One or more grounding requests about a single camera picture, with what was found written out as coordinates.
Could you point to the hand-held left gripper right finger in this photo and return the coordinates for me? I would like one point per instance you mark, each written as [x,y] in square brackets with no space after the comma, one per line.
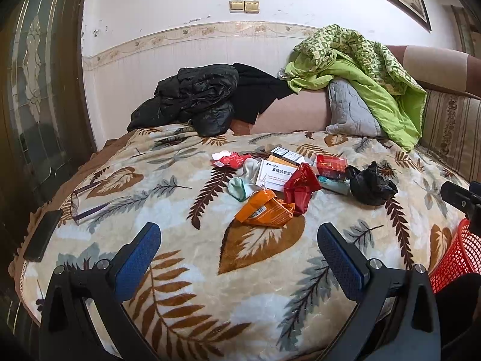
[340,261]

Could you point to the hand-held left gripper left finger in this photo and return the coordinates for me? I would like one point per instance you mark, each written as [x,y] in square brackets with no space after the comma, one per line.
[137,263]

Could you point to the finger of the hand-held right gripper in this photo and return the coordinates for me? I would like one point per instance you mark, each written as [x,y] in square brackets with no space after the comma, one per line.
[460,195]

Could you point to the red plastic mesh basket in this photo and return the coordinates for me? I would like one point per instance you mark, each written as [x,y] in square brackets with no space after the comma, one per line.
[460,259]

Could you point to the teal tube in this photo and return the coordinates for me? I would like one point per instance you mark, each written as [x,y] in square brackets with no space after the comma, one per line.
[334,185]

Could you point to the black plastic bag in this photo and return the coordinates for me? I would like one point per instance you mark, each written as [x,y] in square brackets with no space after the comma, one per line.
[370,184]

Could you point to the orange snack wrapper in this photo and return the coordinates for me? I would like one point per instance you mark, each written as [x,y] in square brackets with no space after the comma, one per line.
[266,210]

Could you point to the red cigarette box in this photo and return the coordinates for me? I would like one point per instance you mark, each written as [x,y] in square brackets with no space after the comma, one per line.
[330,167]

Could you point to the white medicine box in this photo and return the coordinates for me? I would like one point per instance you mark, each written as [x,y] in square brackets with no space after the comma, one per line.
[276,176]

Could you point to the navy and white box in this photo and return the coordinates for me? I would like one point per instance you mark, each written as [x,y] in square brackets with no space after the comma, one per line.
[283,152]

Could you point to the white sock with green trim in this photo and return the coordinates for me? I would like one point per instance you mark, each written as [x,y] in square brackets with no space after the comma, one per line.
[244,180]

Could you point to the small red box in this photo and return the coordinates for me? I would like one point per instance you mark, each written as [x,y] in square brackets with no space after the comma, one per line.
[238,161]

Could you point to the leaf print blanket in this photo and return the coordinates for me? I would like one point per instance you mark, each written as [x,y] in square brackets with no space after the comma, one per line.
[169,214]

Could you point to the striped floral sofa cushion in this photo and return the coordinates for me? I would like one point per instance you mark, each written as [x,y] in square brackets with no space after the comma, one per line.
[454,131]

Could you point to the eyeglasses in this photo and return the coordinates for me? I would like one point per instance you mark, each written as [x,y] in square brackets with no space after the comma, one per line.
[77,216]

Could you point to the black smartphone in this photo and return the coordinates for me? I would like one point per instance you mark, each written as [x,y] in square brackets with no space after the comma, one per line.
[43,235]

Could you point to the green patterned quilt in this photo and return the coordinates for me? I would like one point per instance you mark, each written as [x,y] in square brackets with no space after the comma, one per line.
[379,94]

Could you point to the grey quilted pillow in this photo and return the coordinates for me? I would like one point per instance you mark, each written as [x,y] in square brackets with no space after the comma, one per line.
[349,109]

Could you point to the brown fabric sofa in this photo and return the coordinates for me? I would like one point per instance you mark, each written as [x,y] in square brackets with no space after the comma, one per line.
[293,116]

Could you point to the wooden framed doorway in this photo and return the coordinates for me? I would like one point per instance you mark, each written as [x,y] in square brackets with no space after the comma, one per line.
[464,30]

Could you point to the black puffer jacket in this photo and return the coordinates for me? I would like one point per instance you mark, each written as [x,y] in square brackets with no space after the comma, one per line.
[191,94]

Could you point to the black cloth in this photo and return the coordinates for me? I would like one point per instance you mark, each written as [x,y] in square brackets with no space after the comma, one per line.
[259,90]

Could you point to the clear glass object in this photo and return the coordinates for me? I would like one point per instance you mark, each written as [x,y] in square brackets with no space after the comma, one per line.
[282,74]

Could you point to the dark wooden glass door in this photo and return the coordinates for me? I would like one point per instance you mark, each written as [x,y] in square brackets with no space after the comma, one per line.
[37,82]

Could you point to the gold wall switch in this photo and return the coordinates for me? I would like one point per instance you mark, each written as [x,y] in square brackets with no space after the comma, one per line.
[251,6]
[237,6]

